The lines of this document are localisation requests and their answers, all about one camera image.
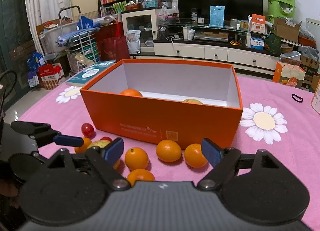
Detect red white medicine box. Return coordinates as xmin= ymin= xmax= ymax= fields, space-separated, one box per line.
xmin=248 ymin=14 xmax=266 ymax=34

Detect brown cardboard box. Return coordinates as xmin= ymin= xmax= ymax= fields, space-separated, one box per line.
xmin=272 ymin=18 xmax=301 ymax=43

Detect orange by box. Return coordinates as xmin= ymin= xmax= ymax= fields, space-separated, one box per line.
xmin=184 ymin=143 xmax=208 ymax=169
xmin=156 ymin=139 xmax=182 ymax=163

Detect yellow green fruit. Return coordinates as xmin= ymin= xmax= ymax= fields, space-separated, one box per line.
xmin=86 ymin=140 xmax=110 ymax=150

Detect orange at bottom centre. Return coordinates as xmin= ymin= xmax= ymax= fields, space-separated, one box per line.
xmin=126 ymin=169 xmax=155 ymax=186

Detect yellow fruit inside box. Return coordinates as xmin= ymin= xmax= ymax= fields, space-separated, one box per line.
xmin=183 ymin=99 xmax=202 ymax=104

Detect white wire trolley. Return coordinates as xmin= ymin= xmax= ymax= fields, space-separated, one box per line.
xmin=56 ymin=5 xmax=100 ymax=75

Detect orange by box right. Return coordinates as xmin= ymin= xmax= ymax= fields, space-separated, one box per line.
xmin=184 ymin=143 xmax=208 ymax=169

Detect teal paperback book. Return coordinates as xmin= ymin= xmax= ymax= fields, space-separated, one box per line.
xmin=66 ymin=60 xmax=116 ymax=87

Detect blue white small box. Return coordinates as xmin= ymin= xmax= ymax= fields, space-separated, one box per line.
xmin=250 ymin=37 xmax=265 ymax=50

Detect white standing pouch bag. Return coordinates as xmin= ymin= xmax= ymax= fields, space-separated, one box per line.
xmin=126 ymin=30 xmax=141 ymax=54

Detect red cherry tomato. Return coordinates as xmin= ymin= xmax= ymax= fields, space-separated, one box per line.
xmin=100 ymin=136 xmax=112 ymax=142
xmin=81 ymin=123 xmax=95 ymax=138

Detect orange by box middle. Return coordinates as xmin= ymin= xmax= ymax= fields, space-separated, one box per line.
xmin=156 ymin=139 xmax=182 ymax=163

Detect small orange front left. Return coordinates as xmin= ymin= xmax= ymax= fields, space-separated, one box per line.
xmin=125 ymin=148 xmax=149 ymax=171

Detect white glass door cabinet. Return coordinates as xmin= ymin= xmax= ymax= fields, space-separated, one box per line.
xmin=121 ymin=8 xmax=160 ymax=52

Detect orange gift box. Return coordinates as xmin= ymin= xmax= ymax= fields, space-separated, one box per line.
xmin=272 ymin=62 xmax=305 ymax=88

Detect blue packet on shelf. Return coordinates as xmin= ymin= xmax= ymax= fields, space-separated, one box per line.
xmin=209 ymin=6 xmax=225 ymax=28

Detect pink floral tablecloth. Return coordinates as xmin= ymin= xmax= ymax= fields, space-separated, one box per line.
xmin=19 ymin=75 xmax=319 ymax=230

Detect orange cardboard box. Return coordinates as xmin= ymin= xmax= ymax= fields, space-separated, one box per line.
xmin=81 ymin=59 xmax=243 ymax=148

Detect orange inside box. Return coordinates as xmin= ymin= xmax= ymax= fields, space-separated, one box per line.
xmin=120 ymin=89 xmax=143 ymax=97

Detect white container at edge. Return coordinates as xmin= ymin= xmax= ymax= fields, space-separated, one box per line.
xmin=311 ymin=84 xmax=320 ymax=114

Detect white tv cabinet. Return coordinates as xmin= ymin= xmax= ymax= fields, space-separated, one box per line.
xmin=153 ymin=39 xmax=279 ymax=75

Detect orange beside left gripper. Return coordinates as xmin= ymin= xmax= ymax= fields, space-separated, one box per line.
xmin=74 ymin=137 xmax=92 ymax=154

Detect red shopping bag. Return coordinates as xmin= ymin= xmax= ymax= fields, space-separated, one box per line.
xmin=95 ymin=22 xmax=130 ymax=61

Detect red white carton box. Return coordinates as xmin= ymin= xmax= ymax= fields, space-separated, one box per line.
xmin=39 ymin=63 xmax=66 ymax=90

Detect green stacked storage bins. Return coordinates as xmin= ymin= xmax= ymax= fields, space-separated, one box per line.
xmin=267 ymin=0 xmax=296 ymax=23

